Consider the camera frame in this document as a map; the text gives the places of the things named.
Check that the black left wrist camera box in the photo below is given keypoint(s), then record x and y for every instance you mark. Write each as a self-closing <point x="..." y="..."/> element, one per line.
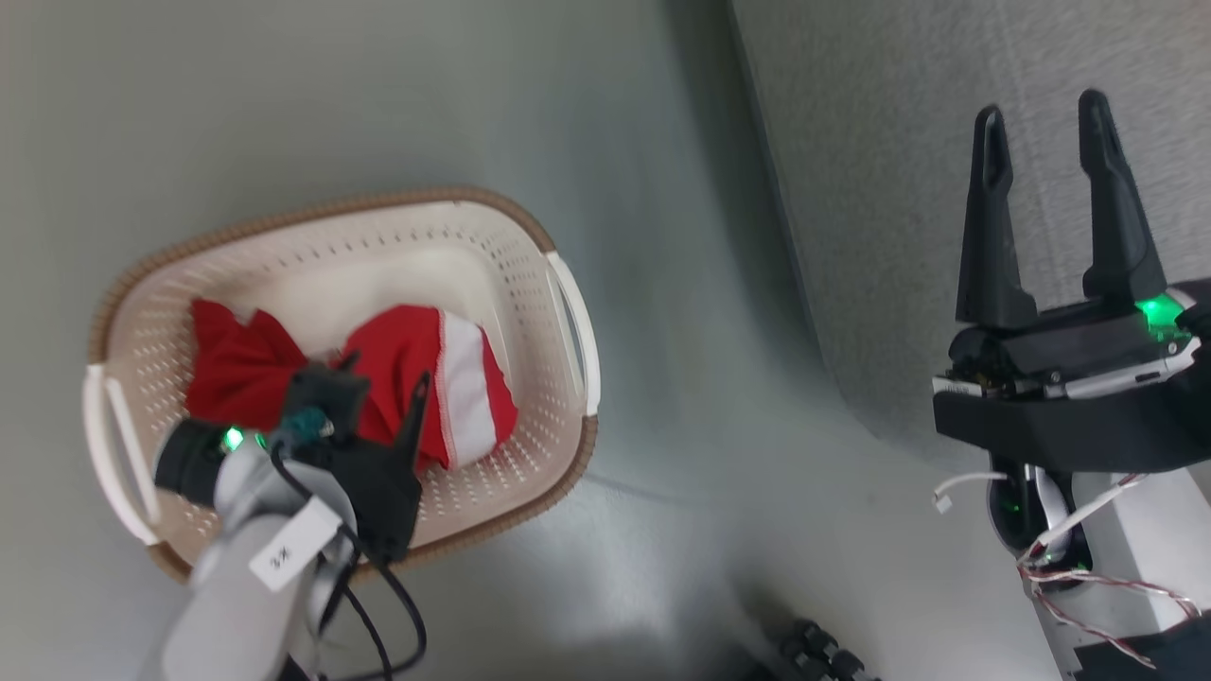
<point x="326" y="397"/>

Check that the white paper label tag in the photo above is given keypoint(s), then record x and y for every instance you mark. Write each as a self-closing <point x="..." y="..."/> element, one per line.
<point x="295" y="547"/>

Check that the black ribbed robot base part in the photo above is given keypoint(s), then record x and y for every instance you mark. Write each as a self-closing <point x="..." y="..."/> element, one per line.
<point x="818" y="653"/>

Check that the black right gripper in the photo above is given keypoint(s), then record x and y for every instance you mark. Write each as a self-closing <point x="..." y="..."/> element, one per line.
<point x="1079" y="426"/>

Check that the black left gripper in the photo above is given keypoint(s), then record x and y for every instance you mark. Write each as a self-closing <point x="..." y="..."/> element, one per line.
<point x="378" y="501"/>

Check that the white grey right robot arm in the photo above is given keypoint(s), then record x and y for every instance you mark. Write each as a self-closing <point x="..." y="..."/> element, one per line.
<point x="1126" y="567"/>

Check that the grey fabric sofa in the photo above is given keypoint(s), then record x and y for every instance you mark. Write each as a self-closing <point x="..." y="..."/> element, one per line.
<point x="908" y="189"/>

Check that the silver right wrist camera bar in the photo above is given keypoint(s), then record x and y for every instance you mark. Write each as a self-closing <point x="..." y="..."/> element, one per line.
<point x="1088" y="380"/>

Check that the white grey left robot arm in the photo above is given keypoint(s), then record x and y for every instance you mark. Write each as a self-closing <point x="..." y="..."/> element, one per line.
<point x="236" y="605"/>

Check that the cream perforated laundry basket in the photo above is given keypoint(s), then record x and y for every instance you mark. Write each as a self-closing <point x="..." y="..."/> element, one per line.
<point x="378" y="255"/>

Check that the red and white garment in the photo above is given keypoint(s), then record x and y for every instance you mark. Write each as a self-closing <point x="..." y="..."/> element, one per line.
<point x="397" y="350"/>

